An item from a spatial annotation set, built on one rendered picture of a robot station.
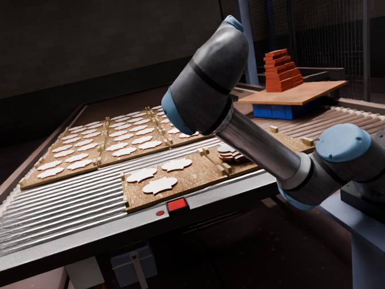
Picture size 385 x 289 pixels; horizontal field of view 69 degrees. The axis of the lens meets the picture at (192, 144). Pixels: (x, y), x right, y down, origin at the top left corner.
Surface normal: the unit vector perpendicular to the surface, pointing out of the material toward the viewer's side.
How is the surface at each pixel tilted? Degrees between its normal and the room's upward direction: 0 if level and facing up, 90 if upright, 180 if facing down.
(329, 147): 37
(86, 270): 90
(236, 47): 65
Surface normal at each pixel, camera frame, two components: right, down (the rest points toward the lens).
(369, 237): -0.21, -0.93
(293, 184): -0.64, 0.11
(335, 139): -0.71, -0.56
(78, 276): 0.24, 0.26
